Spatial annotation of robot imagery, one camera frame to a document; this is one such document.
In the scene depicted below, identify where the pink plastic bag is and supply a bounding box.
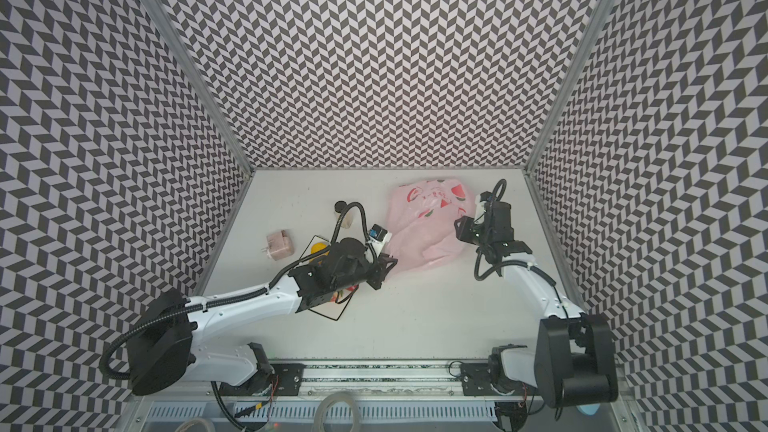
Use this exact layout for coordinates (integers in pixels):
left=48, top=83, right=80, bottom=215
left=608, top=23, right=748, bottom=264
left=384, top=178, right=476, bottom=274

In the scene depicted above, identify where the fake yellow fruit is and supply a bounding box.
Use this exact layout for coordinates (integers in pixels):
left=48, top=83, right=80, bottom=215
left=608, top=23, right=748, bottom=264
left=311, top=242, right=329, bottom=254

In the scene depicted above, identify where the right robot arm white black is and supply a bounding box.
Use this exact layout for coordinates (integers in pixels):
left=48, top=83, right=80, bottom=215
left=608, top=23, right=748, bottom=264
left=454, top=179, right=619, bottom=410

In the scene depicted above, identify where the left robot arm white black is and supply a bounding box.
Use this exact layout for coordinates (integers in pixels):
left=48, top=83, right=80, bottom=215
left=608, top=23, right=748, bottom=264
left=98, top=223, right=397, bottom=396

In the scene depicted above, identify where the glass jar black lid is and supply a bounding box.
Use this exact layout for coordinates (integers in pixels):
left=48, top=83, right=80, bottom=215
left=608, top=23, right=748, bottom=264
left=333, top=200, right=348, bottom=218

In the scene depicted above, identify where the pink block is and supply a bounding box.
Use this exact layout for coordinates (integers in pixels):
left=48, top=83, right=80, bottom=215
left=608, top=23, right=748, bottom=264
left=263, top=230, right=295, bottom=261

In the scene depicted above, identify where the clear tube loop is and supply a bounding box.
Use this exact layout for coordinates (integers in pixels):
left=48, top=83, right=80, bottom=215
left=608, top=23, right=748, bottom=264
left=311, top=391, right=362, bottom=432

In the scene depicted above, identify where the teal round cap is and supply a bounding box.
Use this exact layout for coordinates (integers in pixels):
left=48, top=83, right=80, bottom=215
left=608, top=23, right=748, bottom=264
left=577, top=404, right=600, bottom=416

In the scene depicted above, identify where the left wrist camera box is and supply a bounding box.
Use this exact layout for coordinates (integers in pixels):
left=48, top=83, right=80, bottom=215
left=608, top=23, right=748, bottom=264
left=368, top=224, right=391, bottom=253

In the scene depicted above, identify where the aluminium front rail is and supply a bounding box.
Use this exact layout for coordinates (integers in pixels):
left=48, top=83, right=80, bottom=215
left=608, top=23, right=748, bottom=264
left=128, top=358, right=634, bottom=403

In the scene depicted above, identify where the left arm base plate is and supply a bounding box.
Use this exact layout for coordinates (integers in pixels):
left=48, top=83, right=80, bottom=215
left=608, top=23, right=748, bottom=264
left=251, top=362, right=306, bottom=397

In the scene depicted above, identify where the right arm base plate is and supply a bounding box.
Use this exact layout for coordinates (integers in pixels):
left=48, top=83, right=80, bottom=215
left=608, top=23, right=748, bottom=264
left=459, top=363, right=524, bottom=397

